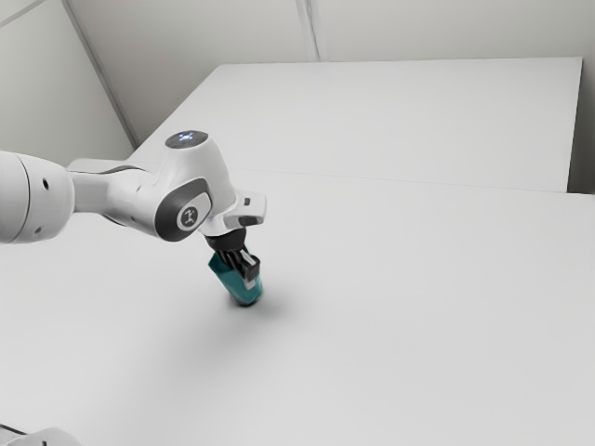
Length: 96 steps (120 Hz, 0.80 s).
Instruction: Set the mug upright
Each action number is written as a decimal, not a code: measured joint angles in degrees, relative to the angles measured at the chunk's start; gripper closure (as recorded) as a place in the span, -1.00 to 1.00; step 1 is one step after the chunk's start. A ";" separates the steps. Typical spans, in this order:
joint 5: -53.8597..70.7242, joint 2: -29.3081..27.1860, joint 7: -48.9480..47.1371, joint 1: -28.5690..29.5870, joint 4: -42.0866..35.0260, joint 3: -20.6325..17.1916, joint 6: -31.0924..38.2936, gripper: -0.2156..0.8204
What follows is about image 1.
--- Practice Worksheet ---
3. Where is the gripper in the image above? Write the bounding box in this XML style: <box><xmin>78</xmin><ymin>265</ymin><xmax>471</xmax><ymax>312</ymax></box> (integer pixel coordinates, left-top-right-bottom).
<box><xmin>204</xmin><ymin>227</ymin><xmax>260</xmax><ymax>286</ymax></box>

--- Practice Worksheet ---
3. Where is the teal faceted mug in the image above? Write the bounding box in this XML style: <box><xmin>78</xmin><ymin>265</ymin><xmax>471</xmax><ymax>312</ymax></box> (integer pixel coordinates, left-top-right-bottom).
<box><xmin>206</xmin><ymin>252</ymin><xmax>266</xmax><ymax>308</ymax></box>

